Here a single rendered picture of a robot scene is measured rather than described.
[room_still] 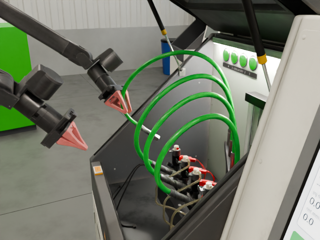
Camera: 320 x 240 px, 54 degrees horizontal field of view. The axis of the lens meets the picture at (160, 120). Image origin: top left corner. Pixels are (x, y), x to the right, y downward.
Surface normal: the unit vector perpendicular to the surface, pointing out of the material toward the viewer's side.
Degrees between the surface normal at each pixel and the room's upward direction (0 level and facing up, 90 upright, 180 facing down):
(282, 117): 76
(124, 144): 90
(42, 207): 0
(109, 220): 0
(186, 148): 90
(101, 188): 0
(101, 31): 90
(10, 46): 90
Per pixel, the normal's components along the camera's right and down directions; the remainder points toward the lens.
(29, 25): 0.10, 0.17
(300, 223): -0.92, -0.11
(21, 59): 0.55, 0.30
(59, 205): 0.00, -0.93
